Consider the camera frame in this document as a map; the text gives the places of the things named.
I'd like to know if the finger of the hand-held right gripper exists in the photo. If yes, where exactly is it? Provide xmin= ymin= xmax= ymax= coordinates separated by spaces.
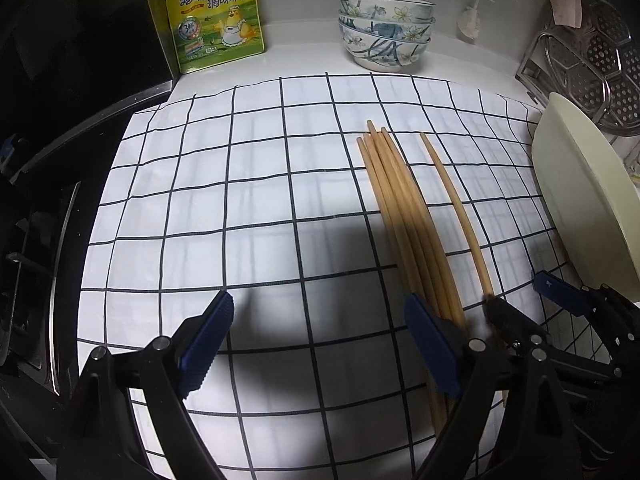
xmin=531 ymin=270 xmax=640 ymax=357
xmin=482 ymin=297 xmax=624 ymax=380

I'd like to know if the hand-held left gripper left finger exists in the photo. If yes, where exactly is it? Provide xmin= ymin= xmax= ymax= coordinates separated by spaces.
xmin=57 ymin=290 xmax=236 ymax=480

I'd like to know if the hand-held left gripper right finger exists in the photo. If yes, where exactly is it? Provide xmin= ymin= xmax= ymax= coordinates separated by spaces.
xmin=403 ymin=293 xmax=584 ymax=480

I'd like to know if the wooden chopstick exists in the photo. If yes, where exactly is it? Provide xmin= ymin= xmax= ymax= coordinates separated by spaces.
xmin=363 ymin=132 xmax=443 ymax=313
xmin=357 ymin=136 xmax=446 ymax=436
xmin=380 ymin=126 xmax=467 ymax=334
xmin=420 ymin=132 xmax=497 ymax=303
xmin=374 ymin=130 xmax=459 ymax=328
xmin=366 ymin=119 xmax=451 ymax=321

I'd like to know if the cream plate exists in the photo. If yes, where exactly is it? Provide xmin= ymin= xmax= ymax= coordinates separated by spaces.
xmin=531 ymin=91 xmax=640 ymax=307

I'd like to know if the white black-checked cloth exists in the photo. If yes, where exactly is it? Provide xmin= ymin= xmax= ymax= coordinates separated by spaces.
xmin=77 ymin=72 xmax=566 ymax=480

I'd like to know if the black gas stove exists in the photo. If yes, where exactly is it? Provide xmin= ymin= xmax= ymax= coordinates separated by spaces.
xmin=0 ymin=77 xmax=176 ymax=480

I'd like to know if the perforated steel steamer plate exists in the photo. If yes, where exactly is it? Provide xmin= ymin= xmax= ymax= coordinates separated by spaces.
xmin=542 ymin=0 xmax=640 ymax=136

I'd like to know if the floral ceramic bowl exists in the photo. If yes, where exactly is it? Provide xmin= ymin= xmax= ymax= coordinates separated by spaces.
xmin=339 ymin=25 xmax=432 ymax=72
xmin=336 ymin=0 xmax=436 ymax=25
xmin=337 ymin=12 xmax=437 ymax=45

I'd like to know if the yellow green seasoning pouch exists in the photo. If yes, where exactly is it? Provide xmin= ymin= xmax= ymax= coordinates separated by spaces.
xmin=150 ymin=0 xmax=267 ymax=75

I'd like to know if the black glossy panel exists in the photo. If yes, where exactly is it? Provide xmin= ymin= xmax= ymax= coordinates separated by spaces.
xmin=0 ymin=0 xmax=173 ymax=111

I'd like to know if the steel wire rack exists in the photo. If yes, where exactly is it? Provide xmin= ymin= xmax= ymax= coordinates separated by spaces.
xmin=515 ymin=30 xmax=553 ymax=103

